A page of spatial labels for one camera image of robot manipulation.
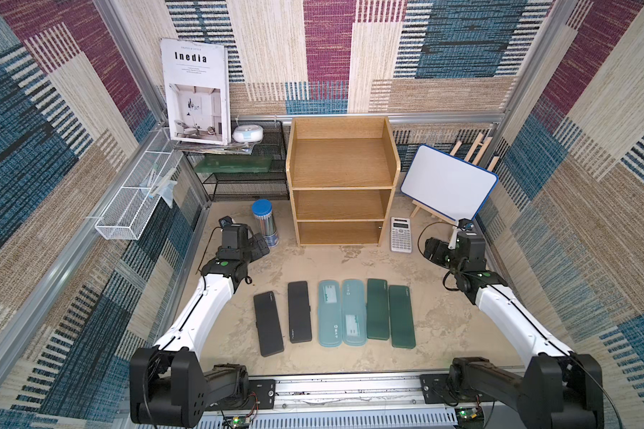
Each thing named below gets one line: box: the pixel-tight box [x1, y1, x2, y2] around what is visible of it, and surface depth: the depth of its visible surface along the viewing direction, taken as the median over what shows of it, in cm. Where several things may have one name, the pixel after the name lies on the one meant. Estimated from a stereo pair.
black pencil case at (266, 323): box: [253, 290, 285, 358], surface depth 87 cm
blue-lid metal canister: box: [251, 198, 280, 248], surface depth 93 cm
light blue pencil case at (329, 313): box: [317, 279, 343, 348], surface depth 89 cm
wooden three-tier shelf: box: [287, 116, 401, 247], surface depth 93 cm
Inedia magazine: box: [160, 37, 231, 146], surface depth 79 cm
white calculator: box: [389, 217, 413, 253], surface depth 110 cm
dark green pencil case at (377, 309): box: [365, 277, 390, 341], surface depth 89 cm
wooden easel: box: [410, 133, 500, 223], surface depth 98 cm
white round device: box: [232, 124, 264, 143], surface depth 89 cm
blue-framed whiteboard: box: [399, 143, 500, 221], surface depth 96 cm
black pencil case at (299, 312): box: [288, 280, 313, 344], surface depth 89 cm
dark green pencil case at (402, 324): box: [389, 285, 416, 350], surface depth 87 cm
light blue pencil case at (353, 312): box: [341, 278, 367, 347], surface depth 89 cm
